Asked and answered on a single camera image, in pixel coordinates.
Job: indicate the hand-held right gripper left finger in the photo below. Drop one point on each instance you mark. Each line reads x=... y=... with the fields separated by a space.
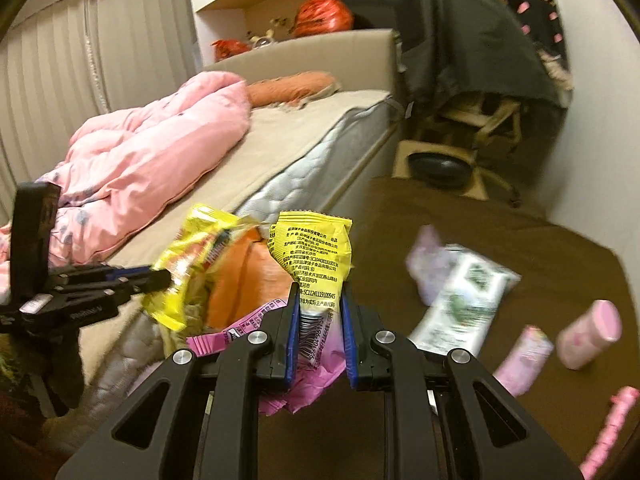
x=294 y=350

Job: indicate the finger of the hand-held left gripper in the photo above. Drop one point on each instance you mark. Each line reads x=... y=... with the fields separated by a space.
x=125 y=291
x=120 y=274

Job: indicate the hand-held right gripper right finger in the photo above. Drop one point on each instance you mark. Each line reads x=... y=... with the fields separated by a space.
x=349 y=355

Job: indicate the bright pink wrapper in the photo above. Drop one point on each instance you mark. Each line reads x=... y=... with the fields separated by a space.
x=320 y=365

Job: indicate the yellow glossy colourful wrapper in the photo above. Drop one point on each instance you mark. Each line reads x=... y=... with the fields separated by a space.
x=192 y=250

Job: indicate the orange snack bag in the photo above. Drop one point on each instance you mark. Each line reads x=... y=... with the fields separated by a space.
x=245 y=280

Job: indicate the yellow printed snack packet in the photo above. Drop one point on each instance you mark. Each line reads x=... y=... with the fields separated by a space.
x=310 y=255

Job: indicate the pink quilt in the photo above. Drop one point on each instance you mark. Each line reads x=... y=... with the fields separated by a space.
x=150 y=155

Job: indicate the lilac wrapper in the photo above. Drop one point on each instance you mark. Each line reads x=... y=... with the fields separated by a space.
x=427 y=260

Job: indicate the green white packet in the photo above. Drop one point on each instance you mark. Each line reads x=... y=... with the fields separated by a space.
x=465 y=300

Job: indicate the pale pink packet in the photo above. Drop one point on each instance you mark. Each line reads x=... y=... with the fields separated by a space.
x=525 y=360

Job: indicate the white vertical blinds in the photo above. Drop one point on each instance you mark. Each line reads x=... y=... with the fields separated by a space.
x=75 y=60

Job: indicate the black round object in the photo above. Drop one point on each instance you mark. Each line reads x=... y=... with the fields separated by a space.
x=440 y=170

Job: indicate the beige bed mattress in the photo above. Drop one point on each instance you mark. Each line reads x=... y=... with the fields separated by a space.
x=300 y=135

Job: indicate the pink bottle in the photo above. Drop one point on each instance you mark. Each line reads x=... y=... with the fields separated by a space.
x=590 y=335

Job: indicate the small orange plastic bag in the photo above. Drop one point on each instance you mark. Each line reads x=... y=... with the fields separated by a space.
x=230 y=50

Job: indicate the orange pillow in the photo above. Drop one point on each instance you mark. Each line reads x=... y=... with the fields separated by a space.
x=295 y=87

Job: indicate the pink striped stick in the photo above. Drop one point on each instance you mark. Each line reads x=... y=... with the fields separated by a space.
x=610 y=425

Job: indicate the wooden chair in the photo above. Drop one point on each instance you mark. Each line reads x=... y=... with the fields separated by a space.
x=492 y=120

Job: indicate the small white ornament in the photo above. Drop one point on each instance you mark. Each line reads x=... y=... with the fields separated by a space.
x=265 y=35

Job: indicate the beige padded headboard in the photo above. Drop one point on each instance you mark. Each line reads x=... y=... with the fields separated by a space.
x=310 y=55

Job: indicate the large orange plastic bag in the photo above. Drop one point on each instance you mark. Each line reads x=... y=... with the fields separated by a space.
x=322 y=15

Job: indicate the black jacket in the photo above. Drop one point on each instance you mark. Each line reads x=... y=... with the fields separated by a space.
x=465 y=35

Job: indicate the beige cloth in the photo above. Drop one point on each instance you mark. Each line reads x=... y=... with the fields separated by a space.
x=557 y=72

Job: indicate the black garment with pink hearts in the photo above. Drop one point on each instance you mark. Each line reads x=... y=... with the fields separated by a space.
x=537 y=15

